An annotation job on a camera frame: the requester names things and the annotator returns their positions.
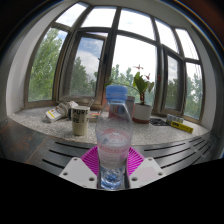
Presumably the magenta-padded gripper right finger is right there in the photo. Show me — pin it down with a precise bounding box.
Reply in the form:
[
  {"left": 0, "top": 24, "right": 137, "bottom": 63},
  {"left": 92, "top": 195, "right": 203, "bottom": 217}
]
[{"left": 127, "top": 146, "right": 167, "bottom": 190}]

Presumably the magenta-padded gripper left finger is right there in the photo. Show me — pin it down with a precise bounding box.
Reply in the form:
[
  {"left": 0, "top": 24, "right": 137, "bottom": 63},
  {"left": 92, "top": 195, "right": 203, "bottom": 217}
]
[{"left": 59, "top": 145, "right": 100, "bottom": 190}]

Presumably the clear blue-capped water bottle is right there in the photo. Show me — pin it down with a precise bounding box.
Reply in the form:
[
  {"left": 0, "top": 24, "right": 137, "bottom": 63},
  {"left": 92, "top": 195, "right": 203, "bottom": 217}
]
[{"left": 95, "top": 84, "right": 134, "bottom": 191}]

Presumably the cream mug with black print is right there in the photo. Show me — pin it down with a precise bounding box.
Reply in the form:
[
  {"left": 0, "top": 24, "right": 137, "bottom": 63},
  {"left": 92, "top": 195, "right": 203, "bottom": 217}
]
[{"left": 68, "top": 105, "right": 91, "bottom": 137}]

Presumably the dark patterned flat mat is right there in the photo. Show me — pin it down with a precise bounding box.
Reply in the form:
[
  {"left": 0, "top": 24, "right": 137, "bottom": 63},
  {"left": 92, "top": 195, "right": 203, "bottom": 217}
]
[{"left": 149, "top": 117, "right": 169, "bottom": 127}]

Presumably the flat yellow box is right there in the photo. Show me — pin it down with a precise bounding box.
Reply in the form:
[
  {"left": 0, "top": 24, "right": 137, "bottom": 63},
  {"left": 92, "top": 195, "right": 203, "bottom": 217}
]
[{"left": 170, "top": 120, "right": 194, "bottom": 134}]

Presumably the colourful flat book stack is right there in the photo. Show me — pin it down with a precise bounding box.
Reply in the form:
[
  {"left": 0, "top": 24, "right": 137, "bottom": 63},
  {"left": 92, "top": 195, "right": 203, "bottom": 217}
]
[{"left": 89, "top": 111, "right": 101, "bottom": 122}]

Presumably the potted plant in white pot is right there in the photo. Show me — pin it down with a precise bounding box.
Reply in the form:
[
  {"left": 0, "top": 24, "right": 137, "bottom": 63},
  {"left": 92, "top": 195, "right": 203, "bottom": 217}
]
[{"left": 106, "top": 64, "right": 156, "bottom": 124}]

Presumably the small pale blue box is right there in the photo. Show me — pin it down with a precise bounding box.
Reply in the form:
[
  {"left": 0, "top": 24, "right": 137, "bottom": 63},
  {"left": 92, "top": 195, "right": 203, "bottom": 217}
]
[{"left": 165, "top": 113, "right": 184, "bottom": 124}]

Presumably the brown framed window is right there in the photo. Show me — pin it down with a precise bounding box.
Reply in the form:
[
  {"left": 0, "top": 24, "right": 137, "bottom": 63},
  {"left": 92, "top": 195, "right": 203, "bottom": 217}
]
[{"left": 23, "top": 1, "right": 205, "bottom": 121}]

